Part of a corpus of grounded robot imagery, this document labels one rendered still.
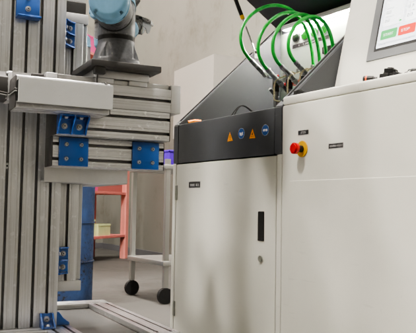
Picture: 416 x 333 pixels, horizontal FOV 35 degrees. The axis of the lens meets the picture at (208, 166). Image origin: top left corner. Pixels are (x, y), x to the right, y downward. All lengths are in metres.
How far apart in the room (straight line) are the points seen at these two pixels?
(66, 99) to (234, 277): 0.94
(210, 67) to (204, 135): 3.64
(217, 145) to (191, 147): 0.19
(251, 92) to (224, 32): 3.91
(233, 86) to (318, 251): 1.10
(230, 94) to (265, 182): 0.75
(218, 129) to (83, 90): 0.77
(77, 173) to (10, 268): 0.35
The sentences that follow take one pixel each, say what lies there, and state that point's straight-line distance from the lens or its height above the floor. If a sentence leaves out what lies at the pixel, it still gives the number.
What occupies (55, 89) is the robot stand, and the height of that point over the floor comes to 0.92.
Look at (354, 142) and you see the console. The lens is 1.98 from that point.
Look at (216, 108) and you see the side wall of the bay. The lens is 2.88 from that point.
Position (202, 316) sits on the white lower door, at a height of 0.20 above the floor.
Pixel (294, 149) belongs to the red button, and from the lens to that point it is 2.11.
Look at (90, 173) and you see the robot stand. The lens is 2.15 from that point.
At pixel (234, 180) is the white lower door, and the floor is 0.71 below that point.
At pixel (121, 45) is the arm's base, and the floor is 1.10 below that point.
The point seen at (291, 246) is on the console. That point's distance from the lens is 2.17.
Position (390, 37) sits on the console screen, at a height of 1.17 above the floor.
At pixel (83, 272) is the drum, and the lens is 4.27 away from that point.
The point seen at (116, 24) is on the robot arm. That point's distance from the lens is 2.04.
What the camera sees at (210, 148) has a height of 0.83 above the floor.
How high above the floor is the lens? 0.60
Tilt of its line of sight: 4 degrees up
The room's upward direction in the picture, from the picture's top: 1 degrees clockwise
